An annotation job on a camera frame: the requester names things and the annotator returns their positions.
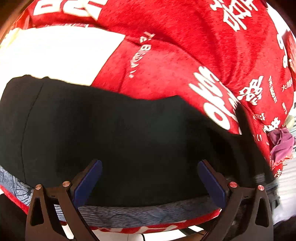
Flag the black pants with grey waistband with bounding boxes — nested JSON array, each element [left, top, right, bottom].
[[1, 75, 277, 228]]

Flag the purple cloth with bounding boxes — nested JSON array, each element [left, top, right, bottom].
[[267, 128, 295, 164]]

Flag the red blanket with white lettering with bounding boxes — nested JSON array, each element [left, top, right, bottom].
[[1, 1, 295, 233]]

